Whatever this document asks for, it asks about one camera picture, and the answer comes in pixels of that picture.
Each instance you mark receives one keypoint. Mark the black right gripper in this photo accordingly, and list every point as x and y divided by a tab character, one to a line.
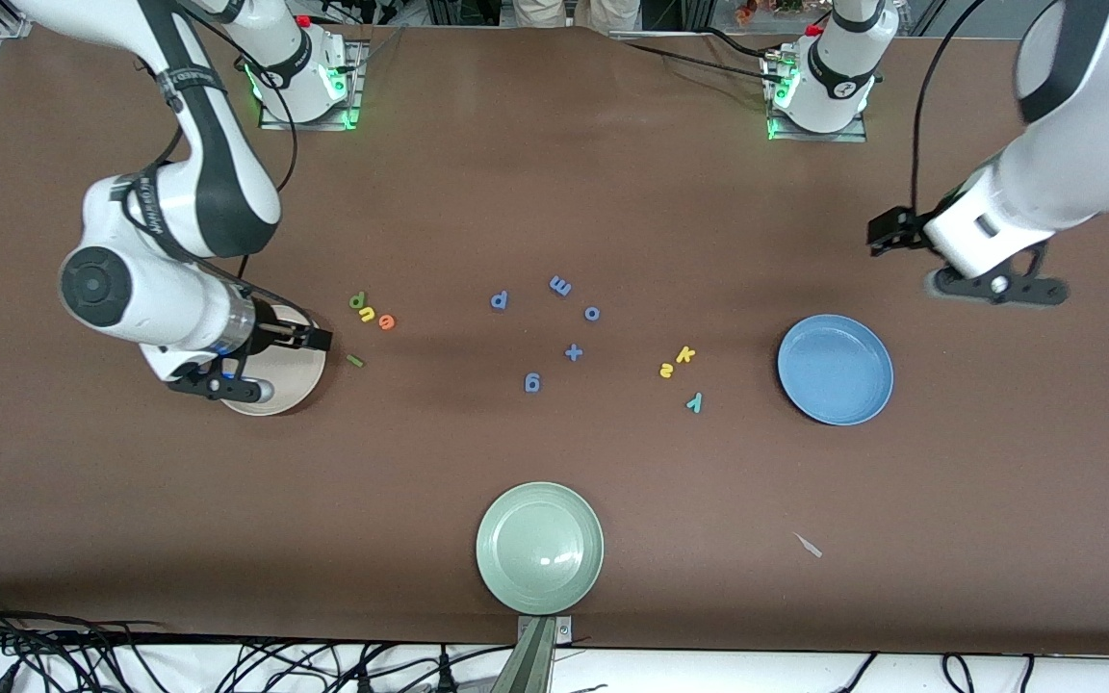
278	331

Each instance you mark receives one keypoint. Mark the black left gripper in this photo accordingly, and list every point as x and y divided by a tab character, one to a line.
894	231

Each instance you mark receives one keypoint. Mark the yellow foam letter k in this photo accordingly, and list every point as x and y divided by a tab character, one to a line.
683	355

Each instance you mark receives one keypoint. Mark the teal foam letter y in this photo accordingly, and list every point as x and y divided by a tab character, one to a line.
696	402

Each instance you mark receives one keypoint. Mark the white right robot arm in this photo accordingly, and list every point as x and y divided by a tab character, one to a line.
131	289

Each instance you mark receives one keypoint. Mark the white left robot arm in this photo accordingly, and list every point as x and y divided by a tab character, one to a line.
1045	183

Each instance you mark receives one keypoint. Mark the beige round plate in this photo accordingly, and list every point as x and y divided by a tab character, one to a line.
295	380

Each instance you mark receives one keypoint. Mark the blue round plate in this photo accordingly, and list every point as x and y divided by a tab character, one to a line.
834	371

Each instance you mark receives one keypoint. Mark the blue foam letter p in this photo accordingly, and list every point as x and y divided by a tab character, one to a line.
497	302

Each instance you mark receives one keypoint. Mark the blue foam letter g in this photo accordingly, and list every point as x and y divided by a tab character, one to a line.
532	390

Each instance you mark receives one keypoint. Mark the blue foam letter m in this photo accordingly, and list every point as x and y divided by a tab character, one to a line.
560	286

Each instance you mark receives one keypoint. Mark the pale green round plate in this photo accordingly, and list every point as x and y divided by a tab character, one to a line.
540	549

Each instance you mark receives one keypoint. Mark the small grey paper scrap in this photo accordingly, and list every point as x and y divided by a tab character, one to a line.
810	547

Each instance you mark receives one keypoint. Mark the beige trouser leg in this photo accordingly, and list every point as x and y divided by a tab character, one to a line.
610	12
543	10

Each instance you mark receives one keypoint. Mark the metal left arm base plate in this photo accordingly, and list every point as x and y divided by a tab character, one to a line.
819	137

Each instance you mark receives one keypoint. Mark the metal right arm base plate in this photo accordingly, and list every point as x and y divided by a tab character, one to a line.
309	124

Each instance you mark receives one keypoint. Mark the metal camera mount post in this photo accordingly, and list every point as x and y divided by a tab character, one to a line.
537	654

